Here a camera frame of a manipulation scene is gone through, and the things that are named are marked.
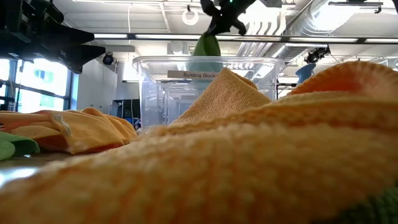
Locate orange microfiber towel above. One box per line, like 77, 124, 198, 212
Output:
0, 107, 138, 155
0, 60, 398, 224
170, 67, 272, 126

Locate black ceiling-mounted device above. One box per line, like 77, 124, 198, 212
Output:
303, 45, 331, 65

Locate silver ventilation duct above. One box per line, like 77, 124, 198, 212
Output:
275, 0, 348, 62

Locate white building blocks label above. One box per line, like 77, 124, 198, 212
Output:
167, 69, 223, 80

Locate long linear ceiling light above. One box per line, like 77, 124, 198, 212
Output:
93, 32, 398, 44

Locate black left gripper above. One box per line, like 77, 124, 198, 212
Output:
0, 0, 107, 75

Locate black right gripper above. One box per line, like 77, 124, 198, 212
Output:
200, 0, 257, 37

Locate large bright window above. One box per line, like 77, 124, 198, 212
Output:
0, 57, 72, 114

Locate black round ceiling camera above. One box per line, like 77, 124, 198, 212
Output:
102, 52, 115, 66

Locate white ceiling vent slats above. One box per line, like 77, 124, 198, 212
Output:
244, 11, 287, 37

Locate white ceiling ring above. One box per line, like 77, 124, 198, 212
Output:
181, 8, 200, 27

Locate green microfiber towel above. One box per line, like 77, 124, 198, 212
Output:
0, 130, 41, 161
186, 32, 224, 73
312, 182, 398, 224

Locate clear plastic bin with label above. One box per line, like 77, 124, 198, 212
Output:
132, 55, 285, 131

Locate black cabinet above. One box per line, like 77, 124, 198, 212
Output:
111, 98, 141, 126

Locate blue rounded object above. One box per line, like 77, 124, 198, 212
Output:
295, 62, 317, 86

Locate black ceiling track fixture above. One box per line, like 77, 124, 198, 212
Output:
328, 1, 384, 14

